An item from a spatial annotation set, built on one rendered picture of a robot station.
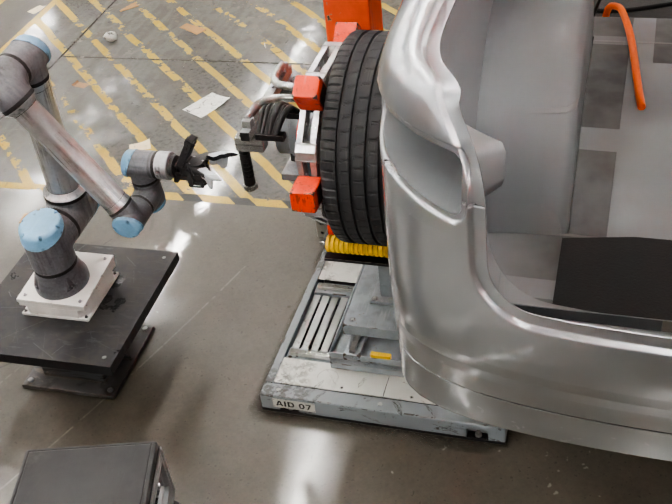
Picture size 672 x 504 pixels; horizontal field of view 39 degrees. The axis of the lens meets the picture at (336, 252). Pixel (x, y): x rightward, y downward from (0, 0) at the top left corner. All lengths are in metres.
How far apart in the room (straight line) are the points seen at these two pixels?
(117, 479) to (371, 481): 0.80
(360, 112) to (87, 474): 1.28
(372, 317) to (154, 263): 0.84
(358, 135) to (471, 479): 1.14
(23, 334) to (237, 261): 0.98
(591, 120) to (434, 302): 1.00
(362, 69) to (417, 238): 1.01
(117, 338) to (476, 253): 1.77
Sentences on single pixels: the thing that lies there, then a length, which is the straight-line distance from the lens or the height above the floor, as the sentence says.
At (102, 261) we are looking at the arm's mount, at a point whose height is 0.39.
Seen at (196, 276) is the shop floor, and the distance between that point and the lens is 3.93.
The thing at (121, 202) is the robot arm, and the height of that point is 0.76.
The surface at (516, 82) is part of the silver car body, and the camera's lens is 2.45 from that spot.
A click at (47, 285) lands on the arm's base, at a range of 3.39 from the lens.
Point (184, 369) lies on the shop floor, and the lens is 3.54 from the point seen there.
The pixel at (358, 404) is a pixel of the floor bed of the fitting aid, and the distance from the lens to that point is 3.19.
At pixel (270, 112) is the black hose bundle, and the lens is 2.84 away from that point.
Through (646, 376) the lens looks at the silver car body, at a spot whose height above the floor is 1.12.
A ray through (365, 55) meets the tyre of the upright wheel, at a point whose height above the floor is 1.17.
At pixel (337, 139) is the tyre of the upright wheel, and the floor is 1.02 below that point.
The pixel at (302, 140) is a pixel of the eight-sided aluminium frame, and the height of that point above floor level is 0.99.
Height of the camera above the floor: 2.44
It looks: 39 degrees down
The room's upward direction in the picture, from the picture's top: 7 degrees counter-clockwise
